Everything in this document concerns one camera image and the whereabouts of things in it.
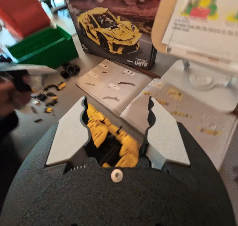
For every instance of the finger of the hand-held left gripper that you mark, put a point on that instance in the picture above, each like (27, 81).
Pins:
(38, 80)
(27, 69)

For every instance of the red plastic bin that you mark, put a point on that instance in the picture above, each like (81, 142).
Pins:
(22, 10)

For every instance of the printed instruction sheet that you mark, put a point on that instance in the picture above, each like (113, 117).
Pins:
(204, 37)

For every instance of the wooden document stand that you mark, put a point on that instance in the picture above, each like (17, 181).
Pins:
(159, 24)

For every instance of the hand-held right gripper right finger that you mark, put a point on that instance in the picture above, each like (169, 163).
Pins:
(165, 138)

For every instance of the open instruction booklet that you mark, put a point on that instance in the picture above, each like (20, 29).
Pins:
(115, 80)

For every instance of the pile of small black yellow pieces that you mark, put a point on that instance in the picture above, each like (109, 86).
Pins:
(49, 97)

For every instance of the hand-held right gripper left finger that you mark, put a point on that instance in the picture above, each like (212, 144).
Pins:
(68, 136)

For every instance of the car set box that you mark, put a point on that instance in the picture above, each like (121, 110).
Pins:
(120, 6)

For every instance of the person's left hand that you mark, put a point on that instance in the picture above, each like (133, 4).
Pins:
(11, 97)

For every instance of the grey desk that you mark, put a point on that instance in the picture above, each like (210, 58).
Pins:
(37, 132)

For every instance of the yellow brick car model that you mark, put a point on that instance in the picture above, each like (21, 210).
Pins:
(126, 145)

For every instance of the green plastic bin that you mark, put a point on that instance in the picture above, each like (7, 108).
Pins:
(46, 49)

